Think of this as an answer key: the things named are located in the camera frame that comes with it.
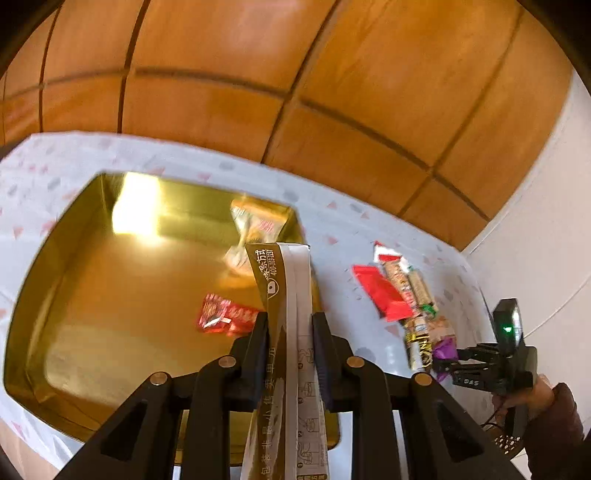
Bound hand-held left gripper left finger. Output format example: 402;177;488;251
55;312;271;480

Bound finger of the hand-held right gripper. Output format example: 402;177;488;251
456;342;502;361
431;357;496;376

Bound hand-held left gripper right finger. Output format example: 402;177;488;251
311;312;525;480

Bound purple snack packet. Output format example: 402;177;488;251
431;336;459;382

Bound brown wafer packet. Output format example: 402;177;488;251
426;316;456;348

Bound gold black snack packet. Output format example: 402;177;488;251
404;318;435;371

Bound brown white stick packet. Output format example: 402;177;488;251
240;242;329;480

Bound cracker packet green ends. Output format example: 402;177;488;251
407;271;438;320
383;261;419;319

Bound gold tin tray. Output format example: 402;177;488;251
2;171;342;467

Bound person's right hand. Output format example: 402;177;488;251
492;375;556;422

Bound red patterned candy wrapper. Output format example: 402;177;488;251
198;294;260;335

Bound wicker basket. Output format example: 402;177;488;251
488;425;523;459

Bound orange white snack packet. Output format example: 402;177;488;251
224;198;291;278

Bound white patterned tablecloth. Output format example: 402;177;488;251
0;131;502;480

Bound black cable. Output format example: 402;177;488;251
480;405;509;433

